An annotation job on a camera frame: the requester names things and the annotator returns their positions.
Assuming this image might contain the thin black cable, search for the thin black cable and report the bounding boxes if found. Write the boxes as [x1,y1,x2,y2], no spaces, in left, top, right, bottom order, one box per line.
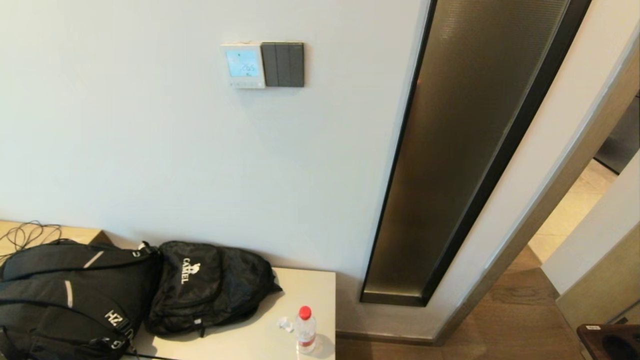
[0,220,63,262]

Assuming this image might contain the black Camel logo backpack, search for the black Camel logo backpack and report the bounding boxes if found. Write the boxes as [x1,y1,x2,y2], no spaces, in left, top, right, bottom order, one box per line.
[144,241,283,339]

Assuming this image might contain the grey wall light switch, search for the grey wall light switch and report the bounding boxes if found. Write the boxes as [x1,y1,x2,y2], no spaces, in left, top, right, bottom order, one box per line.
[261,41,305,88]

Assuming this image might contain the beige door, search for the beige door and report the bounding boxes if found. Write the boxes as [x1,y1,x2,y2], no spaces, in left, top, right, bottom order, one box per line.
[541,150,640,330]

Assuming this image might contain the clear water bottle red cap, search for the clear water bottle red cap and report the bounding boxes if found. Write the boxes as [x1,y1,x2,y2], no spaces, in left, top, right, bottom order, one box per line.
[294,306,317,355]

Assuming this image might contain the dark grey cabinet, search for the dark grey cabinet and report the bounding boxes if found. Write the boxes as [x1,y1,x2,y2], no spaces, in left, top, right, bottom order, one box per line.
[594,95,640,174]

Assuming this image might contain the grey-brown door frame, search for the grey-brown door frame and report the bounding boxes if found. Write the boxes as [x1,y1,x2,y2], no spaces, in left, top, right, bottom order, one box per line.
[434,50,640,347]

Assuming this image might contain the large black backpack grey stripes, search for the large black backpack grey stripes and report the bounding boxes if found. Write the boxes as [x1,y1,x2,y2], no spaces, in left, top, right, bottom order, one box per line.
[0,240,165,360]

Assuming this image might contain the white wall thermostat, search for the white wall thermostat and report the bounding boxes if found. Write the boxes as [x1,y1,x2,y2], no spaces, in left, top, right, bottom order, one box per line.
[221,43,266,90]

